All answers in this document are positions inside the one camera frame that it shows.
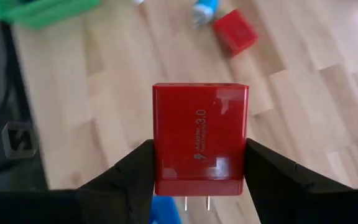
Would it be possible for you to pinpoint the grey square bracket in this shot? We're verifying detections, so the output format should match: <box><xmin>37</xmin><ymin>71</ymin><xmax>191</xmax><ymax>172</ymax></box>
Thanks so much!
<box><xmin>1</xmin><ymin>121</ymin><xmax>39</xmax><ymax>160</ymax></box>

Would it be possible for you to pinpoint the teal and white charger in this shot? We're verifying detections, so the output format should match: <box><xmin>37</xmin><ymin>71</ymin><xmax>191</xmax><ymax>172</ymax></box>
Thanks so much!
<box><xmin>192</xmin><ymin>0</ymin><xmax>221</xmax><ymax>27</ymax></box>

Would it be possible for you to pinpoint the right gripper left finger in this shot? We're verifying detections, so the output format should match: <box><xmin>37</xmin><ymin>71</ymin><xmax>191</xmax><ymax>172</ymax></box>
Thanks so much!
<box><xmin>78</xmin><ymin>139</ymin><xmax>155</xmax><ymax>224</ymax></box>

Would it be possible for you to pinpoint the green plastic basket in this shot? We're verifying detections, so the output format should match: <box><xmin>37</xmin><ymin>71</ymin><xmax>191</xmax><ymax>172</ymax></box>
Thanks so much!
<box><xmin>0</xmin><ymin>0</ymin><xmax>102</xmax><ymax>30</ymax></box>

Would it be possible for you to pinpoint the red wall charger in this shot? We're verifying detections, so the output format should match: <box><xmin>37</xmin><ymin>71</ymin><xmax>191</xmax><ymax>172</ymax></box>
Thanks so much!
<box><xmin>152</xmin><ymin>82</ymin><xmax>250</xmax><ymax>212</ymax></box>
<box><xmin>212</xmin><ymin>8</ymin><xmax>259</xmax><ymax>58</ymax></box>

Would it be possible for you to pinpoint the blue plastic basket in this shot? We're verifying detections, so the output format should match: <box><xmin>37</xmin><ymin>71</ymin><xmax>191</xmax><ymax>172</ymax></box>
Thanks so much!
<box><xmin>149</xmin><ymin>195</ymin><xmax>183</xmax><ymax>224</ymax></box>

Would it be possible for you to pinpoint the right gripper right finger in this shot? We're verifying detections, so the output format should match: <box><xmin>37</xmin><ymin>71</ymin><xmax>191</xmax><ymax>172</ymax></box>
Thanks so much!
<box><xmin>243</xmin><ymin>138</ymin><xmax>354</xmax><ymax>224</ymax></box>

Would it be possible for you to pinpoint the black aluminium table frame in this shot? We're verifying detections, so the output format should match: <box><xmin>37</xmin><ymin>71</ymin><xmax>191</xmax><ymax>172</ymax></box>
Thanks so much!
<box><xmin>0</xmin><ymin>21</ymin><xmax>49</xmax><ymax>190</ymax></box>

